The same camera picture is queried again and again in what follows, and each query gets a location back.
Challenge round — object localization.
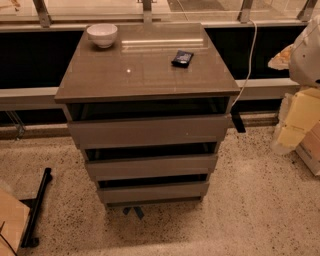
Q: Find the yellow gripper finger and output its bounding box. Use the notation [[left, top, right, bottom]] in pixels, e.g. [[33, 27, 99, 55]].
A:
[[270, 94, 305, 155], [285, 88, 320, 133]]

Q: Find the grey drawer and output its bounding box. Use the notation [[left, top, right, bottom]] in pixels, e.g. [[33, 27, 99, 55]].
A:
[[97, 182, 209, 204], [85, 154, 218, 181], [68, 115, 230, 149]]

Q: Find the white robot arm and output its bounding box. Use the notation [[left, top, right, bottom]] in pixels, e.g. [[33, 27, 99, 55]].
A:
[[268, 15, 320, 155]]

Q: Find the grey drawer cabinet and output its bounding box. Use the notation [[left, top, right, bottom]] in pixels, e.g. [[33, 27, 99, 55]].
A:
[[55, 24, 239, 208]]

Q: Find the cardboard box right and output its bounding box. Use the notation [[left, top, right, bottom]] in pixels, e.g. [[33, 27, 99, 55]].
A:
[[296, 123, 320, 176]]

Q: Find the dark blue snack packet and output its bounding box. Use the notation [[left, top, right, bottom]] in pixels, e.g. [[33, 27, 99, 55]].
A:
[[171, 50, 193, 68]]

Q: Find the white ceramic bowl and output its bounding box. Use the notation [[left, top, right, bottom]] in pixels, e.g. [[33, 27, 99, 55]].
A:
[[86, 23, 118, 48]]

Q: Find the black metal bar stand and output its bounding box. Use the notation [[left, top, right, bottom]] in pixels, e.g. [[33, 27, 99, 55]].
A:
[[21, 168, 53, 248]]

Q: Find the metal window railing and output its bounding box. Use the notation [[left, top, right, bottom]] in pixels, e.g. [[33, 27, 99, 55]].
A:
[[0, 0, 320, 30]]

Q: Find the white cable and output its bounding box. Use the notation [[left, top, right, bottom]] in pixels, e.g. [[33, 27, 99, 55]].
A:
[[230, 19, 259, 108]]

